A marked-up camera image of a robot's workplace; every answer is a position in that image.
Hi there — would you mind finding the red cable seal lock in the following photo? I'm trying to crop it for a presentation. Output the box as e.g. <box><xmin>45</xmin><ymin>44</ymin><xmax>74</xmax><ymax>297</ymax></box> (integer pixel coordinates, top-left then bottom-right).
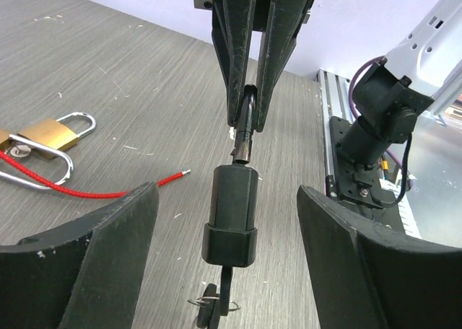
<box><xmin>0</xmin><ymin>150</ymin><xmax>191</xmax><ymax>201</ymax></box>

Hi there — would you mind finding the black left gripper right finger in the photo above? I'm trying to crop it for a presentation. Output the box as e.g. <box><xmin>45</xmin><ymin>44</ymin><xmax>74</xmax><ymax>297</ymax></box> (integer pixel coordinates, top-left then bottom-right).
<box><xmin>297</xmin><ymin>185</ymin><xmax>461</xmax><ymax>328</ymax></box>

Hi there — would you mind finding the small brass padlock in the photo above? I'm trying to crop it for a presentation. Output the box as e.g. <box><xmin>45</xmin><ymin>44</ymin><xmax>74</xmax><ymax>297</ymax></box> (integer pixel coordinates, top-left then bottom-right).
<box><xmin>19</xmin><ymin>112</ymin><xmax>97</xmax><ymax>152</ymax></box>

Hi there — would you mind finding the large brass padlock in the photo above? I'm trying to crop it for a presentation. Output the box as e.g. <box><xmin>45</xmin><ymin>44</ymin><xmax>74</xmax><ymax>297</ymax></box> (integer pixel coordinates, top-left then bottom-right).
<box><xmin>1</xmin><ymin>129</ymin><xmax>74</xmax><ymax>190</ymax></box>

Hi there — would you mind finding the black padlock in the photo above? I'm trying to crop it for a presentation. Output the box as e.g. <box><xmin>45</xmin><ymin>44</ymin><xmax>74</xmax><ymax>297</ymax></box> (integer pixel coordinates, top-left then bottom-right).
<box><xmin>202</xmin><ymin>85</ymin><xmax>258</xmax><ymax>316</ymax></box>

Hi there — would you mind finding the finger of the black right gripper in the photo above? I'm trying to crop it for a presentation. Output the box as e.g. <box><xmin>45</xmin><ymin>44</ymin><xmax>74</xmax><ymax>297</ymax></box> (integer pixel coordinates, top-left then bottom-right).
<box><xmin>212</xmin><ymin>0</ymin><xmax>256</xmax><ymax>126</ymax></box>
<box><xmin>255</xmin><ymin>0</ymin><xmax>314</xmax><ymax>131</ymax></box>

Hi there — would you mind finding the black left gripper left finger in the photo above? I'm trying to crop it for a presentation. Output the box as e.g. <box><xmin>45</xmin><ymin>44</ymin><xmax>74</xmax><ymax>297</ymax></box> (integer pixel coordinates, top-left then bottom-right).
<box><xmin>1</xmin><ymin>183</ymin><xmax>159</xmax><ymax>328</ymax></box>

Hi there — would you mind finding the black-headed key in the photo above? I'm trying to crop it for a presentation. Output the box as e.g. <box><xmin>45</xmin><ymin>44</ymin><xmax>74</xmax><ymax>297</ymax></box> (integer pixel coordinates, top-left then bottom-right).
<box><xmin>196</xmin><ymin>284</ymin><xmax>220</xmax><ymax>329</ymax></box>

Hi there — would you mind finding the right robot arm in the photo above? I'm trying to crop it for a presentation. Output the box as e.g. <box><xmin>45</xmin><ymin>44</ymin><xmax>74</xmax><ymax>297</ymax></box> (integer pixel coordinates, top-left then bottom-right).
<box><xmin>207</xmin><ymin>0</ymin><xmax>461</xmax><ymax>209</ymax></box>

